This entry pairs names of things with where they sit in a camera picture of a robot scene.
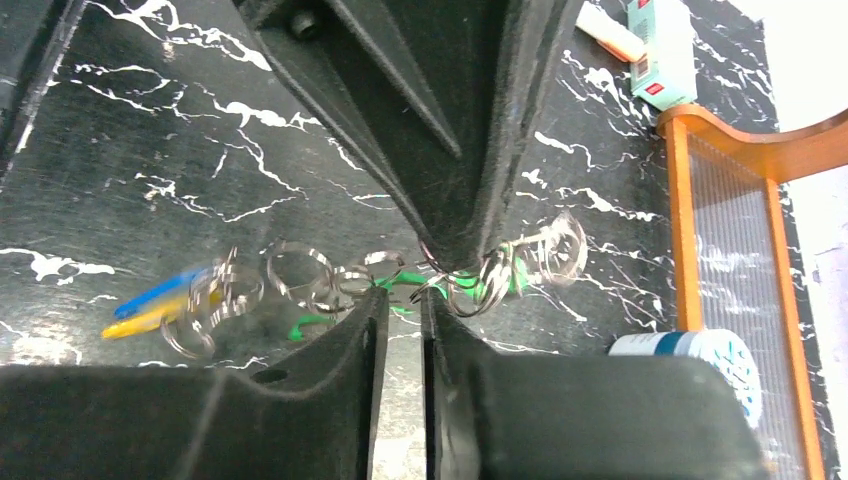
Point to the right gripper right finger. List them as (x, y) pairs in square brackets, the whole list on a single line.
[(492, 415)]

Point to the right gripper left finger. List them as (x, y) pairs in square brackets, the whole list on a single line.
[(312, 415)]

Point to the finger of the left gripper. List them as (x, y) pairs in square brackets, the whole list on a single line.
[(359, 66), (455, 124)]

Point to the green key tag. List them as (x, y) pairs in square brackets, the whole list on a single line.
[(402, 286), (519, 279), (309, 327)]

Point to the small silver key rings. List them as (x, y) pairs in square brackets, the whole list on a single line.
[(371, 278)]

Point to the yellow key tag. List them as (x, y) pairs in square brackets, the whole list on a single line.
[(148, 319)]

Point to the blue key tag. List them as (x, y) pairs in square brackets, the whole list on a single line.
[(176, 285)]

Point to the orange white tube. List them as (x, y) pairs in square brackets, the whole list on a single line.
[(610, 34)]

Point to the white red small box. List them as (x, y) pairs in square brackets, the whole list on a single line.
[(665, 76)]

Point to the orange wooden shelf rack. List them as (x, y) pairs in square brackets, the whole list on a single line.
[(733, 276)]

